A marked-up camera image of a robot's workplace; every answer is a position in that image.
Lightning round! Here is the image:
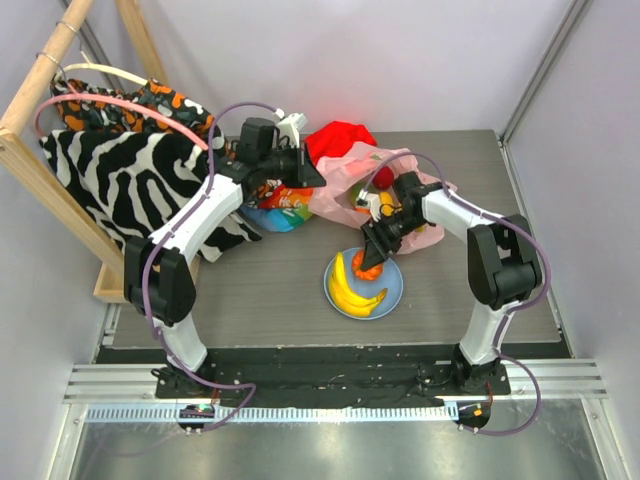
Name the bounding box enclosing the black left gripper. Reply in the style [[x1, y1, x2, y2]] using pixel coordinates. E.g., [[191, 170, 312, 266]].
[[258, 142, 326, 190]]

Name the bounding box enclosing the orange fake pumpkin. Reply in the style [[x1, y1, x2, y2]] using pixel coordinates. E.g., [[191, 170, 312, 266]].
[[351, 249, 384, 282]]

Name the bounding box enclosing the pink plastic bag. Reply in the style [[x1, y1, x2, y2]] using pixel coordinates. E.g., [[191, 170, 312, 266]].
[[309, 142, 436, 229]]

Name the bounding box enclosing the yellow fake banana bunch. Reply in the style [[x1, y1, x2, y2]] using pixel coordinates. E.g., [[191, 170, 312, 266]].
[[327, 252, 388, 318]]

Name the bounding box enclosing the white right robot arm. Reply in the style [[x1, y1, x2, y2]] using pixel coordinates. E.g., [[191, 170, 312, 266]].
[[361, 173, 543, 395]]

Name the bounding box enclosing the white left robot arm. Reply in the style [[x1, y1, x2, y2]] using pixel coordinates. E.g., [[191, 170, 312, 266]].
[[124, 113, 326, 399]]

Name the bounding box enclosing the colourful rainbow pouch bag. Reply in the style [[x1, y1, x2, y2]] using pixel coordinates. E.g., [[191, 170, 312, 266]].
[[241, 180, 313, 233]]

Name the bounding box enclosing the green fake apple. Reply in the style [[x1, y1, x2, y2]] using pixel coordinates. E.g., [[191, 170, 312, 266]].
[[349, 184, 368, 209]]

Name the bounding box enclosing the yellow fake lemon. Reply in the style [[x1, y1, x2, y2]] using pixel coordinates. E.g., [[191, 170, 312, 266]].
[[379, 191, 396, 217]]

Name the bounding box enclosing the red fake strawberry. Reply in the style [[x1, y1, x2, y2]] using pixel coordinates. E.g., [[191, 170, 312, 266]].
[[372, 167, 395, 191]]

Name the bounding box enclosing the blue plastic plate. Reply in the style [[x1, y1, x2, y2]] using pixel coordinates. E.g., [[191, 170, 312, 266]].
[[323, 248, 404, 320]]

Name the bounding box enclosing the red cloth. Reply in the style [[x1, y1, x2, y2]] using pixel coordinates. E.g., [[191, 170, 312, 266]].
[[305, 121, 377, 165]]

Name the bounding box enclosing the zebra pattern cloth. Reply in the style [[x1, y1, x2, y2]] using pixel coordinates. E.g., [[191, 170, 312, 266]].
[[38, 128, 263, 262]]

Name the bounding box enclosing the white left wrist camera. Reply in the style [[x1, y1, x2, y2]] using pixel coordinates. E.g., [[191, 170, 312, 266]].
[[276, 113, 308, 148]]

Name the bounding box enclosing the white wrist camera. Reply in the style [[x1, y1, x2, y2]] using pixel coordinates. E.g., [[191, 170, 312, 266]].
[[276, 113, 308, 148], [354, 190, 381, 221]]

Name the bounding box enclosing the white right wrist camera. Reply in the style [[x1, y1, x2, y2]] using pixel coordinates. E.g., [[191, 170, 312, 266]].
[[354, 190, 381, 221]]

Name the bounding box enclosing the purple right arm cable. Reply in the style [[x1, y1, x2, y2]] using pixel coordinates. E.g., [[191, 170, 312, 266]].
[[359, 150, 553, 435]]

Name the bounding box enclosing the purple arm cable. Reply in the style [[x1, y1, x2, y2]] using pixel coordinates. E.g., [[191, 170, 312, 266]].
[[359, 150, 553, 435], [139, 101, 284, 434]]

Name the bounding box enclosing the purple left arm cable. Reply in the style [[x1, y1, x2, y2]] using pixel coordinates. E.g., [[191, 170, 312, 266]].
[[139, 101, 284, 434]]

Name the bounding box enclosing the cream hose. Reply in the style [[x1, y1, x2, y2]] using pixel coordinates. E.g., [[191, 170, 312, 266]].
[[52, 62, 151, 87]]

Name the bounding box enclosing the aluminium rail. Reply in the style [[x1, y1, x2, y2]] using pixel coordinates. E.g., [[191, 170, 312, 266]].
[[63, 359, 607, 429]]

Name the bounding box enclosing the pink hose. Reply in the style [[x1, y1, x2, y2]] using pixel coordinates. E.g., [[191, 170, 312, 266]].
[[33, 92, 213, 149]]

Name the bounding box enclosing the wooden rack frame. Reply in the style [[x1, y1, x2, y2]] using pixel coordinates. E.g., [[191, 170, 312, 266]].
[[0, 0, 166, 304]]

